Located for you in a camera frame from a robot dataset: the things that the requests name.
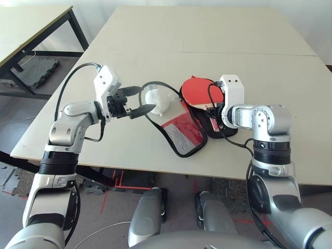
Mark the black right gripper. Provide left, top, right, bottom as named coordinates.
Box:
left=206, top=102, right=225, bottom=130

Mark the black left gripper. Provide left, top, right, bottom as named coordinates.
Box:
left=106, top=86, right=156, bottom=120

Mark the red black paddle case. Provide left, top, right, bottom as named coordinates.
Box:
left=139, top=75, right=238, bottom=158

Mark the dark speckled floor mat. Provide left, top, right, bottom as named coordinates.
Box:
left=211, top=177, right=262, bottom=216

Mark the dark grey foam floor mat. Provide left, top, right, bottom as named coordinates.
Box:
left=11, top=57, right=60, bottom=90

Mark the grey robot right leg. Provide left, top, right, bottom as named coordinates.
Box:
left=194, top=191, right=241, bottom=234

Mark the grey robot leg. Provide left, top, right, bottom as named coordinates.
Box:
left=194, top=191, right=241, bottom=234
left=128, top=187, right=168, bottom=247

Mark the grey robot left leg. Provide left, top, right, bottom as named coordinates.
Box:
left=128, top=187, right=168, bottom=247

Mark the grey robot torso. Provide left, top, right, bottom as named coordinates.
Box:
left=134, top=229, right=260, bottom=249

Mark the brown speckled floor mat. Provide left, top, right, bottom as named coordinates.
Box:
left=0, top=162, right=109, bottom=195

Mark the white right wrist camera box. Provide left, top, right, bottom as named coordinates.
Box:
left=219, top=74, right=245, bottom=128

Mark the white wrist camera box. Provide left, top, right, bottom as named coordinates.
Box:
left=219, top=74, right=245, bottom=128
left=93, top=65, right=122, bottom=123

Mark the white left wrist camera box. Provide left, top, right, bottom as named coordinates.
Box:
left=93, top=65, right=122, bottom=123

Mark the thin white floor cable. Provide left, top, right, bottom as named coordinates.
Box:
left=66, top=221, right=131, bottom=244

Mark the beige side table black frame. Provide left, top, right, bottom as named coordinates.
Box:
left=0, top=5, right=90, bottom=101

